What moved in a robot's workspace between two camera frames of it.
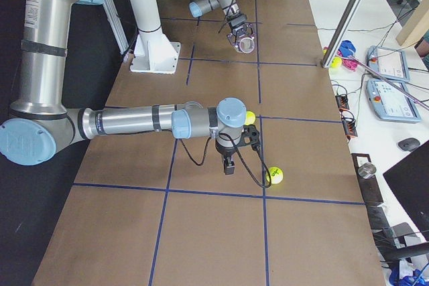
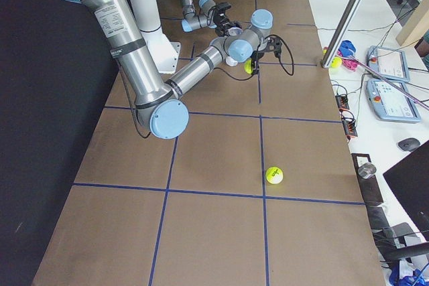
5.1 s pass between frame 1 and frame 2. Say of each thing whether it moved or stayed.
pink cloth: stayed
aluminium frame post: stayed
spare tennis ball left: stayed
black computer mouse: stayed
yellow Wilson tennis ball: moved
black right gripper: moved
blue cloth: stayed
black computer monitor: stayed
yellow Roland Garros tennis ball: moved
